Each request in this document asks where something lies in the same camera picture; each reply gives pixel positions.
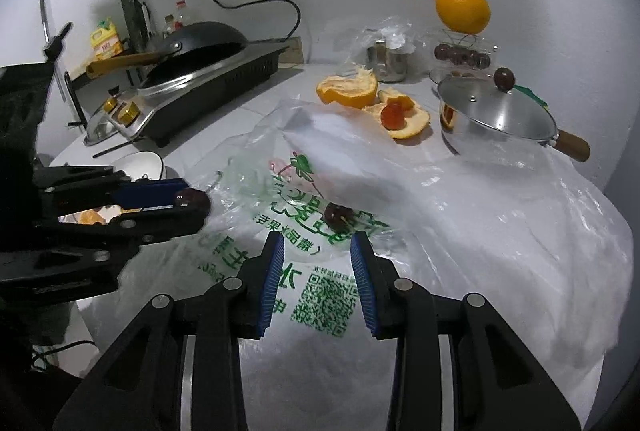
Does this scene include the black wok with wooden handle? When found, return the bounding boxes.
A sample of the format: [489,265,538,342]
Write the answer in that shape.
[85,22,250,85]

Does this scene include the dark red cherry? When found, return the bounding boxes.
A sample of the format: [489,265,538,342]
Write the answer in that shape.
[172,188,202,208]
[324,204,354,233]

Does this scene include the white fruit dish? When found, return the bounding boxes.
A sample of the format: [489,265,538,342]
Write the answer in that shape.
[56,206,126,228]

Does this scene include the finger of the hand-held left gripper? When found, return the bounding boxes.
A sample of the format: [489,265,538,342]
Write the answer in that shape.
[32,165,191,218]
[0,198,210,300]

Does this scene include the stainless steel cup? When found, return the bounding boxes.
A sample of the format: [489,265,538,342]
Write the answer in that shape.
[367,40,409,83]

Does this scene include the crumpled clear plastic bag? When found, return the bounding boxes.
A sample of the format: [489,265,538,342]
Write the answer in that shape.
[324,15,427,79]

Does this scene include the orange segment in dish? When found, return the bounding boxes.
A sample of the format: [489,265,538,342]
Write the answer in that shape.
[62,208,107,226]

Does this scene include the black induction cooker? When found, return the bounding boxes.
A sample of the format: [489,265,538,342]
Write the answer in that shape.
[131,42,291,148]

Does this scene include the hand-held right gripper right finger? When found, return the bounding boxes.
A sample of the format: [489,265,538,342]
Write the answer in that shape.
[350,231,581,431]

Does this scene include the thin black cable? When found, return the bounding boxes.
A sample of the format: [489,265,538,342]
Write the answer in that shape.
[29,339,97,373]

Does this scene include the glass lid with gold knob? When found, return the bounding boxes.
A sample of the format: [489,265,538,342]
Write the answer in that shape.
[83,86,147,147]

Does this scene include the green printed plastic bag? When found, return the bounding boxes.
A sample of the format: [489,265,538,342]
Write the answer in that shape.
[75,100,634,431]

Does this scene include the steel pot with wooden handle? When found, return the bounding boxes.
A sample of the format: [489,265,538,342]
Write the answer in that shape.
[437,76,591,163]

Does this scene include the clear box with cherries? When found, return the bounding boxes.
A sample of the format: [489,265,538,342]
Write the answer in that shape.
[425,28,502,72]

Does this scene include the red orange fruit piece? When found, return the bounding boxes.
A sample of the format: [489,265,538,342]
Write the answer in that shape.
[380,101,405,130]

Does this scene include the whole orange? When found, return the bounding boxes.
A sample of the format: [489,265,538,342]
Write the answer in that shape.
[435,0,492,35]

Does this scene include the black bent bracket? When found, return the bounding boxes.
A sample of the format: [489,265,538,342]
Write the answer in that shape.
[64,71,89,128]

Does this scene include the thin black stick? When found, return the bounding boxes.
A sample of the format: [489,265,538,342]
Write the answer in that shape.
[92,138,146,158]

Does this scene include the yellow bottle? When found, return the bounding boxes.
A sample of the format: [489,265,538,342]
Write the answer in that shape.
[89,17,124,61]

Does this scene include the steel pot lid dark knob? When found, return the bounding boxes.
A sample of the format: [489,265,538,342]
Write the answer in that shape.
[437,67,557,143]

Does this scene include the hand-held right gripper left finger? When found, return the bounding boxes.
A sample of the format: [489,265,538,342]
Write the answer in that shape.
[52,231,287,431]

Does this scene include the black metal hook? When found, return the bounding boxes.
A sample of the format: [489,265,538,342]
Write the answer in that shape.
[128,0,152,48]

